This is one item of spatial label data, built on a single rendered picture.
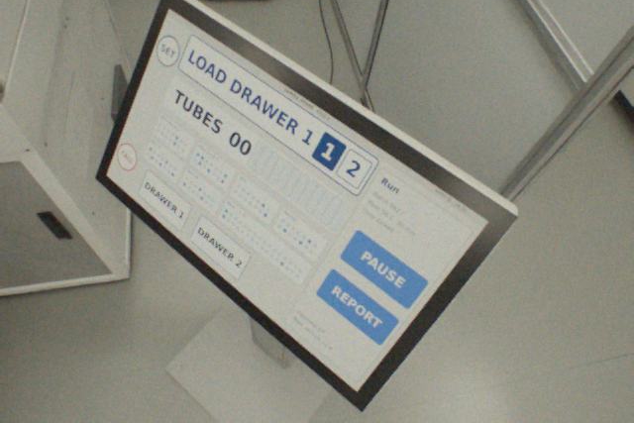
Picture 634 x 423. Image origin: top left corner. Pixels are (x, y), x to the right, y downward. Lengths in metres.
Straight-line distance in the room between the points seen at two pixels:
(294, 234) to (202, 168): 0.16
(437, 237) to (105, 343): 1.37
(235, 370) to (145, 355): 0.31
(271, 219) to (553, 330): 1.49
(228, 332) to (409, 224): 1.16
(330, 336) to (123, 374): 1.15
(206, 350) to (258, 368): 0.18
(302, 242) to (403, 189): 0.14
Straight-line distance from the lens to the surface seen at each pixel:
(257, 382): 1.54
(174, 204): 0.65
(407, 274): 0.51
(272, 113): 0.55
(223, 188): 0.60
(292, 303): 0.58
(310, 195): 0.53
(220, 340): 1.58
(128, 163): 0.71
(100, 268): 1.61
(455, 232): 0.49
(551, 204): 2.18
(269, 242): 0.57
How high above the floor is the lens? 1.57
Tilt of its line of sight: 57 degrees down
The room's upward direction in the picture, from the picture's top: 10 degrees clockwise
